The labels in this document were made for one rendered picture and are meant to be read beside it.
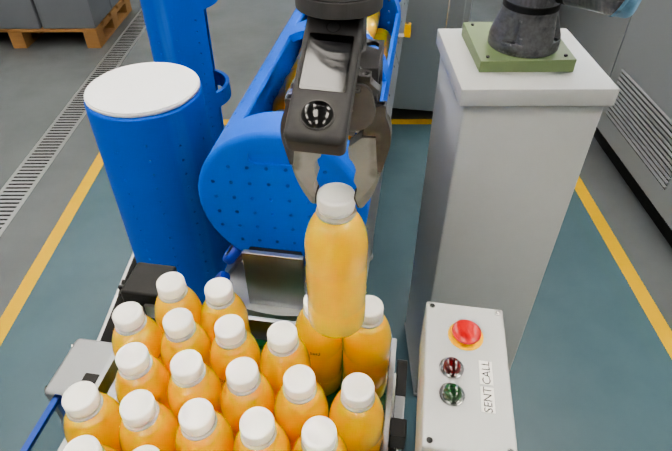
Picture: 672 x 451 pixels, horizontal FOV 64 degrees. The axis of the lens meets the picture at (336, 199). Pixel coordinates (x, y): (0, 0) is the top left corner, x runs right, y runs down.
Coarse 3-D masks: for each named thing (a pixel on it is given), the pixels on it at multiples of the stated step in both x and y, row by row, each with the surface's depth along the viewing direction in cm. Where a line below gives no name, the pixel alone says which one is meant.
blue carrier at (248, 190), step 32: (384, 0) 150; (288, 32) 115; (288, 64) 139; (384, 64) 116; (256, 96) 92; (384, 96) 111; (224, 128) 91; (256, 128) 81; (224, 160) 84; (256, 160) 83; (320, 160) 81; (224, 192) 88; (256, 192) 87; (288, 192) 86; (224, 224) 93; (256, 224) 91; (288, 224) 90
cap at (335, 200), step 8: (328, 184) 54; (336, 184) 54; (344, 184) 54; (320, 192) 53; (328, 192) 53; (336, 192) 53; (344, 192) 53; (352, 192) 53; (320, 200) 52; (328, 200) 52; (336, 200) 52; (344, 200) 52; (352, 200) 53; (320, 208) 53; (328, 208) 52; (336, 208) 52; (344, 208) 52; (352, 208) 53; (328, 216) 53; (336, 216) 53; (344, 216) 53
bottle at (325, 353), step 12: (300, 312) 76; (300, 324) 74; (300, 336) 75; (312, 336) 74; (324, 336) 74; (312, 348) 74; (324, 348) 75; (336, 348) 76; (312, 360) 76; (324, 360) 76; (336, 360) 78; (324, 372) 78; (336, 372) 80; (324, 384) 80; (336, 384) 82
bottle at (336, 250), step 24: (312, 216) 56; (360, 216) 56; (312, 240) 55; (336, 240) 54; (360, 240) 55; (312, 264) 56; (336, 264) 55; (360, 264) 56; (312, 288) 59; (336, 288) 57; (360, 288) 59; (312, 312) 62; (336, 312) 59; (360, 312) 62; (336, 336) 62
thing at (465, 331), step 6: (456, 324) 67; (462, 324) 67; (468, 324) 67; (474, 324) 67; (456, 330) 67; (462, 330) 67; (468, 330) 67; (474, 330) 67; (480, 330) 67; (456, 336) 66; (462, 336) 66; (468, 336) 66; (474, 336) 66; (480, 336) 66; (462, 342) 66; (468, 342) 65; (474, 342) 66
